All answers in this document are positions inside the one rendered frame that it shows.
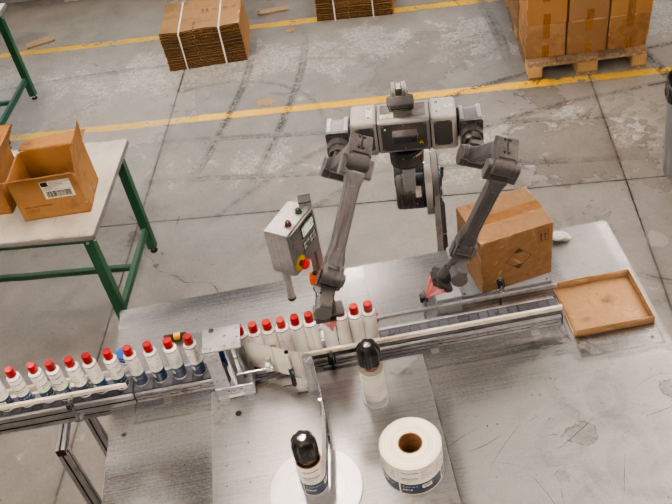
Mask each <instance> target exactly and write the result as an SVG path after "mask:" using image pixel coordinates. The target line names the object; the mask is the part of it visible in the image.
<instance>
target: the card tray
mask: <svg viewBox="0 0 672 504"><path fill-rule="evenodd" d="M554 283H557V287H555V288H553V290H554V292H555V294H556V296H557V299H558V301H559V303H560V304H562V306H563V309H562V310H563V312H564V315H565V317H566V319H567V321H568V324H569V326H570V328H571V330H572V333H573V335H574V337H575V338H576V337H581V336H587V335H592V334H598V333H603V332H608V331H614V330H619V329H625V328H630V327H635V326H641V325H646V324H652V323H654V319H655V315H654V313H653V311H652V310H651V308H650V306H649V304H648V302H647V300H646V299H645V297H644V295H643V293H642V291H641V290H640V288H639V286H638V284H637V282H636V280H635V279H634V277H633V275H632V273H631V271H630V270H629V268H628V269H623V270H618V271H612V272H607V273H601V274H596V275H591V276H585V277H580V278H574V279H569V280H564V281H558V282H554Z"/></svg>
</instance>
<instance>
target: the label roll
mask: <svg viewBox="0 0 672 504"><path fill-rule="evenodd" d="M379 450H380V455H381V461H382V466H383V472H384V476H385V479H386V481H387V482H388V484H389V485H390V486H391V487H392V488H393V489H395V490H396V491H398V492H400V493H403V494H406V495H420V494H424V493H426V492H429V491H430V490H432V489H433V488H435V487H436V486H437V485H438V484H439V482H440V481H441V479H442V477H443V473H444V461H443V451H442V440H441V436H440V433H439V431H438V430H437V428H436V427H435V426H434V425H433V424H431V423H430V422H429V421H427V420H424V419H422V418H417V417H405V418H401V419H398V420H396V421H394V422H392V423H390V424H389V425H388V426H387V427H386V428H385V429H384V430H383V432H382V434H381V436H380V439H379Z"/></svg>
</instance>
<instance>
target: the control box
mask: <svg viewBox="0 0 672 504"><path fill-rule="evenodd" d="M296 207H299V205H298V203H296V202H292V201H288V202H287V203H286V204H285V205H284V207H283V208H282V209H281V210H280V212H279V213H278V214H277V215H276V216H275V218H274V219H273V220H272V221H271V223H270V224H269V225H268V226H267V227H266V229H265V230H264V234H265V238H266V242H267V245H268V249H269V253H270V257H271V260H272V264H273V268H274V270H275V271H278V272H282V273H285V274H289V275H292V276H297V275H299V273H300V272H301V271H302V266H300V265H299V263H300V261H301V260H304V259H309V260H310V259H311V257H312V256H313V254H314V253H315V252H316V250H317V249H318V248H319V246H320V245H319V240H318V235H317V236H316V237H315V239H314V240H313V241H312V243H311V244H310V245H309V247H308V248H307V249H306V251H305V252H304V247H303V242H304V241H305V240H306V238H307V237H308V236H309V234H310V233H311V232H312V230H313V229H314V228H315V229H316V225H315V221H314V226H313V227H312V229H311V230H310V231H309V233H308V234H307V235H306V237H305V238H304V239H303V240H302V236H301V231H300V226H301V225H302V224H303V223H304V221H305V220H306V219H307V217H308V216H309V215H310V214H311V213H312V216H313V211H312V208H311V209H310V208H309V207H308V208H307V206H304V208H303V209H301V210H302V214H301V215H300V216H296V215H295V208H296ZM286 220H290V221H291V223H292V227H291V228H289V229H286V228H285V226H284V225H285V221H286ZM313 220H314V216H313Z"/></svg>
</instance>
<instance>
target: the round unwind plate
mask: <svg viewBox="0 0 672 504"><path fill-rule="evenodd" d="M328 481H329V485H330V488H329V491H328V493H327V494H326V495H325V496H324V497H322V498H320V499H316V500H314V499H309V498H308V497H306V496H305V495H304V493H303V488H302V485H301V482H300V479H299V475H298V472H297V469H296V466H295V463H294V456H292V457H291V458H289V459H288V460H287V461H286V462H285V463H284V464H283V465H282V466H281V467H280V468H279V470H278V471H277V473H276V474H275V476H274V478H273V481H272V484H271V490H270V497H271V503H272V504H358V503H359V501H360V499H361V495H362V490H363V481H362V476H361V473H360V471H359V468H358V467H357V465H356V464H355V463H354V461H353V460H352V459H351V458H349V457H348V456H347V455H345V454H343V453H342V452H339V451H337V450H333V449H328Z"/></svg>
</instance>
